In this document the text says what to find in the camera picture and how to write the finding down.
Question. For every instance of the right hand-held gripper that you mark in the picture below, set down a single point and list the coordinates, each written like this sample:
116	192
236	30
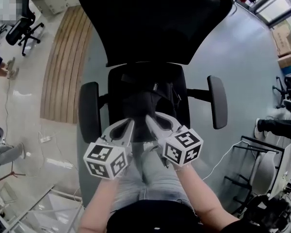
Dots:
184	145

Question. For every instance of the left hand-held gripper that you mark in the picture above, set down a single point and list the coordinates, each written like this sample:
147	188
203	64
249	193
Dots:
104	159

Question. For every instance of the black bag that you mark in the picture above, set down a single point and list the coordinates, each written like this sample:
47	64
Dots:
140	101
271	215

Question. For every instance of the black mesh office chair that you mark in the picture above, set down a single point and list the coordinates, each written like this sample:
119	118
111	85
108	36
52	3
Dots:
150	28

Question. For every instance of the person's right forearm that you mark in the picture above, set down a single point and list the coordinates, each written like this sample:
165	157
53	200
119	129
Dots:
201	190

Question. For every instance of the person's left forearm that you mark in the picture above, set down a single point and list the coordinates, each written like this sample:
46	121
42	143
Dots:
97	203

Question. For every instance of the grey shell chair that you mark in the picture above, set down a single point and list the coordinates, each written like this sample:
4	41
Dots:
264	173

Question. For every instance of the black swivel chair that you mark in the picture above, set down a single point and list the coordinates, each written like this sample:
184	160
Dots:
289	88

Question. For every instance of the small black office chair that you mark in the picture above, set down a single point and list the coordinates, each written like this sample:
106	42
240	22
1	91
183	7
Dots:
21	30

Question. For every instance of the person's white shoe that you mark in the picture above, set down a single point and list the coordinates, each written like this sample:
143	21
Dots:
149	146

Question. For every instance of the person's grey jeans legs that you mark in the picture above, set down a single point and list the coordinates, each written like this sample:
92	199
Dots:
155	178

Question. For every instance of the white power strip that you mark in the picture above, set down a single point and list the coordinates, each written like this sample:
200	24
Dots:
45	139

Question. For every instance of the wooden slatted ramp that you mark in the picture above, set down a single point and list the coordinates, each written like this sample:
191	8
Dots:
63	67

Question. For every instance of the person's black shirt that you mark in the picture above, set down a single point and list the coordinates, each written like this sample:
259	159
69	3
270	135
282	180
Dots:
160	217

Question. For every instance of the white metal rack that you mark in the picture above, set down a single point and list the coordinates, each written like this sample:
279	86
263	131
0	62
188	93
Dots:
38	212

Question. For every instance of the black tripod stand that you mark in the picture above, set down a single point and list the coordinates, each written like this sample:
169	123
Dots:
12	174

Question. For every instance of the white desk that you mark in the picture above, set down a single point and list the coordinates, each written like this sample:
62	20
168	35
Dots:
288	164

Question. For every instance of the plain cardboard box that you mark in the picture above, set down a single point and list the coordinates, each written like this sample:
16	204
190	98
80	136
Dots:
289	60

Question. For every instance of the printed cardboard box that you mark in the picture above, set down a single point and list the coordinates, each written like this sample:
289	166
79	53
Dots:
282	41

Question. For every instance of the white metal cabinets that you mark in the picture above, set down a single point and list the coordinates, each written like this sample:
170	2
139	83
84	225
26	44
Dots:
53	1

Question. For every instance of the glass entrance door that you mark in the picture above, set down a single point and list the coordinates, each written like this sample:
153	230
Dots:
279	4

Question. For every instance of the black frame table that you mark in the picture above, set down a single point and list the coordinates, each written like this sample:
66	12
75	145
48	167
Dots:
247	144

